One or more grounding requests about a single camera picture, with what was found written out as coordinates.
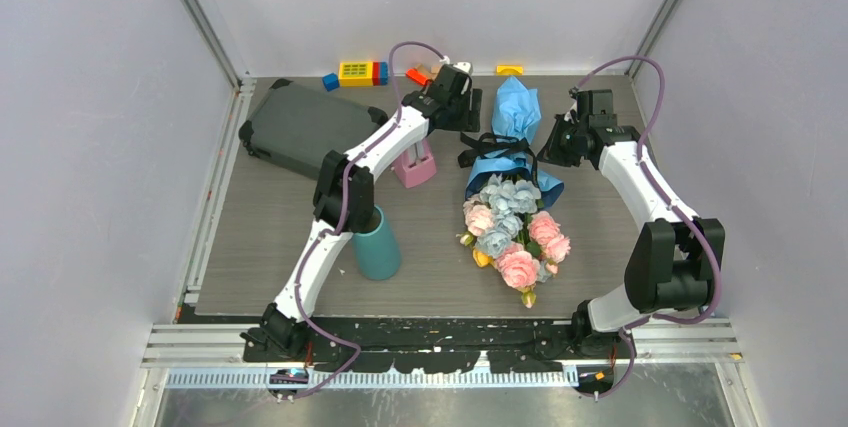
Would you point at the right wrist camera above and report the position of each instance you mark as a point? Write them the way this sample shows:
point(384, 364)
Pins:
point(594, 108)

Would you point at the black ribbon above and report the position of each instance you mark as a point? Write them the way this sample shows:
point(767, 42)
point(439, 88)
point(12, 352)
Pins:
point(502, 146)

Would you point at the yellow arch toy block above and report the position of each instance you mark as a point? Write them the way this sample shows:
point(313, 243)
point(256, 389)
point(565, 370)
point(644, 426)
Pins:
point(509, 70)

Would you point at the red blue toy block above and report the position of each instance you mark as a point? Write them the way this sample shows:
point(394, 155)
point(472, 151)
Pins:
point(380, 73)

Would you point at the blue toy cube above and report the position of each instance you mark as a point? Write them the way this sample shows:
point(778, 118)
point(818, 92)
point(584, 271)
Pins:
point(331, 82)

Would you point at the blue flower bouquet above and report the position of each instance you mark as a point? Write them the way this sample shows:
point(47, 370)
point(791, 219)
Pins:
point(508, 224)

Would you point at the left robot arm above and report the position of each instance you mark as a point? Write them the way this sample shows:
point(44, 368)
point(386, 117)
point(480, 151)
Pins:
point(344, 203)

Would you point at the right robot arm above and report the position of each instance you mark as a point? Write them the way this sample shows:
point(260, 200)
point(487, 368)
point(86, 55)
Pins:
point(674, 271)

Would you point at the orange red toy block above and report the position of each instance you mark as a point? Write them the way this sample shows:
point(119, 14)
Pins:
point(417, 77)

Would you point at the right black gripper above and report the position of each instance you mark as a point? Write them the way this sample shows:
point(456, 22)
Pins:
point(552, 152)

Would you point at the teal vase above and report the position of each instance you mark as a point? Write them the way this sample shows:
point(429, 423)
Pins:
point(376, 250)

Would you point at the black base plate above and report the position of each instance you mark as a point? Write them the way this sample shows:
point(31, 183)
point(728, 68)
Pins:
point(448, 345)

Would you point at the aluminium frame rail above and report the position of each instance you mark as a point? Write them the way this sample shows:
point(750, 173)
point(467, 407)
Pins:
point(211, 356)

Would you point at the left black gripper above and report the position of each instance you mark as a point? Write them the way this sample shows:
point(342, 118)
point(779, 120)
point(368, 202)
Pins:
point(469, 121)

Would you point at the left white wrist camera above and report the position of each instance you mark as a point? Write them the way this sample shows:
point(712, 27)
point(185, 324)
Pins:
point(463, 66)

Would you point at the grey black case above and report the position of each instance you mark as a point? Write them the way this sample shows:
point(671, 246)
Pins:
point(295, 126)

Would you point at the pink metronome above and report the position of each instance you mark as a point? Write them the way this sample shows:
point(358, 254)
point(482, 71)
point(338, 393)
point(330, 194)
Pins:
point(415, 165)

